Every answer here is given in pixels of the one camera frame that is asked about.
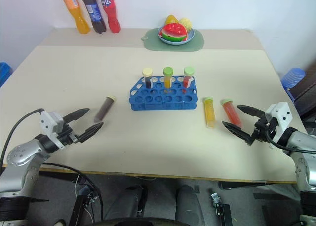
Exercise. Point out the black frame post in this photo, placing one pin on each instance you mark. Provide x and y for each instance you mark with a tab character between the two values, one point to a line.
79	211

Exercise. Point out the toy watermelon slice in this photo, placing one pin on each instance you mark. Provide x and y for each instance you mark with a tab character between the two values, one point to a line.
174	32

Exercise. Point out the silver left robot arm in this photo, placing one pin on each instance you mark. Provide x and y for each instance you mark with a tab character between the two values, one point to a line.
22	154

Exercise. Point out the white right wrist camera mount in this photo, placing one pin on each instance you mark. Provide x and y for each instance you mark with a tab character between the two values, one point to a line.
281	117

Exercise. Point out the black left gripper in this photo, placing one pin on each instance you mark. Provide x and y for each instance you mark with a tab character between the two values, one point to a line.
67	136

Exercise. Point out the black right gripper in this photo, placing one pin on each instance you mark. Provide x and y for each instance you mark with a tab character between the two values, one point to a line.
264	129

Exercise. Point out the red soda bottle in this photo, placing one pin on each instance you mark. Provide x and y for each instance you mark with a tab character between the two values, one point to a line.
111	13

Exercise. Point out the grey rounded shape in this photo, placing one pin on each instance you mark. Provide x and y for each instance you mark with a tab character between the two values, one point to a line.
188	205

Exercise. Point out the yellow tube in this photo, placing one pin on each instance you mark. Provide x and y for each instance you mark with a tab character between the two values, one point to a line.
210	113
167	76

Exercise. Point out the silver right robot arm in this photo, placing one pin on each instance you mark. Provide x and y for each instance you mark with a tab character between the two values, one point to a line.
302	147

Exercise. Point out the blue test tube rack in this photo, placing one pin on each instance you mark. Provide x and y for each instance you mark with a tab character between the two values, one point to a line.
163	105

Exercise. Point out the yellow toy pepper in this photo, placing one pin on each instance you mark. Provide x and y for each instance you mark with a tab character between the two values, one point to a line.
171	19

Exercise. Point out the green silicone mat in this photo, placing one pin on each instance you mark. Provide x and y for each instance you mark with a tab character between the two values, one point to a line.
197	42

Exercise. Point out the black table frame bar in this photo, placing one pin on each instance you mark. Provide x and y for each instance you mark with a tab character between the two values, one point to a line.
256	185

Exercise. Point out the dark brown box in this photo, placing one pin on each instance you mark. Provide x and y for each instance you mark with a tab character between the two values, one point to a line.
306	92

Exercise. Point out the metal caster bracket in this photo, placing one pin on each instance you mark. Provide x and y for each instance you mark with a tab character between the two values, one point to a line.
218	206

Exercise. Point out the light blue plate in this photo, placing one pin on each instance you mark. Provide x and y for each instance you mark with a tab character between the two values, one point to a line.
191	36

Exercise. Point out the blue plastic crate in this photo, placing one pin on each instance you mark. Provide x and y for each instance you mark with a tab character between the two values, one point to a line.
5	74

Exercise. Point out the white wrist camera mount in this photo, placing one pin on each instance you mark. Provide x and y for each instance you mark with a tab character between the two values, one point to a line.
50	123
281	117

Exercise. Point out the stack of blue stools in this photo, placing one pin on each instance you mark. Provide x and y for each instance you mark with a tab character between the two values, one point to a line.
293	76

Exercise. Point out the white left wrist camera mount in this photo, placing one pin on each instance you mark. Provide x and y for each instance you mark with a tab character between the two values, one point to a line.
50	123

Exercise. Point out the dark cola bottle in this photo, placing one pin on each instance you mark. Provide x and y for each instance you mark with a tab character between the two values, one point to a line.
95	13

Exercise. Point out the orange soda bottle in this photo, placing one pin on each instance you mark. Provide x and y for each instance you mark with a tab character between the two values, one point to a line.
77	16

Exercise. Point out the pale yellow toy fruit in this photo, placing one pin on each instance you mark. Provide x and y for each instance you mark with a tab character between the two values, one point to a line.
186	23

